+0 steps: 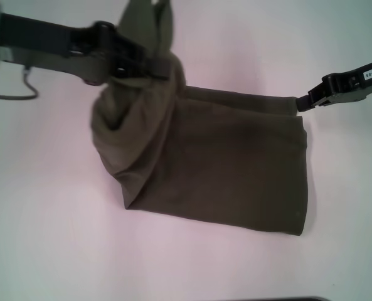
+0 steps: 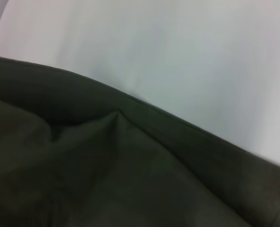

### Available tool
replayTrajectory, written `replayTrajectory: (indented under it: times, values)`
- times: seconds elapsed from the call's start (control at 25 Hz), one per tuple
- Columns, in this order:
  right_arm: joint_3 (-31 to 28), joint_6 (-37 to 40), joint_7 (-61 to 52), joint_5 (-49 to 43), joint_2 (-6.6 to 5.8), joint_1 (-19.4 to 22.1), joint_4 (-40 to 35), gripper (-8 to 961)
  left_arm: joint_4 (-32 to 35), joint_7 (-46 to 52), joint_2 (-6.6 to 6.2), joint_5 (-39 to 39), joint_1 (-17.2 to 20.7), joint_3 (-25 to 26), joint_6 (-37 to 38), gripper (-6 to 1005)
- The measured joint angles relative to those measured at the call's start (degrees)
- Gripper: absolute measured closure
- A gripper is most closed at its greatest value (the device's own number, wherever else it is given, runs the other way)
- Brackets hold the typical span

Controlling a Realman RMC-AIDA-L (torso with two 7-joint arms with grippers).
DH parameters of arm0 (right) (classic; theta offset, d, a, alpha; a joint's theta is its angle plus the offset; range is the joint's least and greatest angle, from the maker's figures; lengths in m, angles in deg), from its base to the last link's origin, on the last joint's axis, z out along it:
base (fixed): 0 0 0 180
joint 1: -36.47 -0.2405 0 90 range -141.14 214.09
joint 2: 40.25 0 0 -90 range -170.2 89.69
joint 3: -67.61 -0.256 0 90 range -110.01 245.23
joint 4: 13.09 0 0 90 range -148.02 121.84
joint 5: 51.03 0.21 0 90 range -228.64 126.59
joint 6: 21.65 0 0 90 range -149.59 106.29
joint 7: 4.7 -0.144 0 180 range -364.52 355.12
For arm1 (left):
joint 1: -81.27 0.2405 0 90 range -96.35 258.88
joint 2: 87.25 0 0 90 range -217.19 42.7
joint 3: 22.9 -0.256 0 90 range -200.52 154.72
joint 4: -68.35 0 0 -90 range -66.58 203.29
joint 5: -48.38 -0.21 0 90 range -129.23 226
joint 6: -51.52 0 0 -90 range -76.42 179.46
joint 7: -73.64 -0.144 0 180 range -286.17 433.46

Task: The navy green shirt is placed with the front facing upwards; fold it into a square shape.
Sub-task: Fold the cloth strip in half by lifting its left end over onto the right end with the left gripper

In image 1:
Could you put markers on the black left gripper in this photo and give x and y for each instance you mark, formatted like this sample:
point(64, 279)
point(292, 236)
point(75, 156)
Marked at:
point(63, 50)

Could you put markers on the dark green printed T-shirt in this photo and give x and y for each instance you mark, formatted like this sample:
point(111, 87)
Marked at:
point(204, 150)

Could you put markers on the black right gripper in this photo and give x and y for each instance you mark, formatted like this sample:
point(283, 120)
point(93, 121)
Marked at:
point(355, 86)

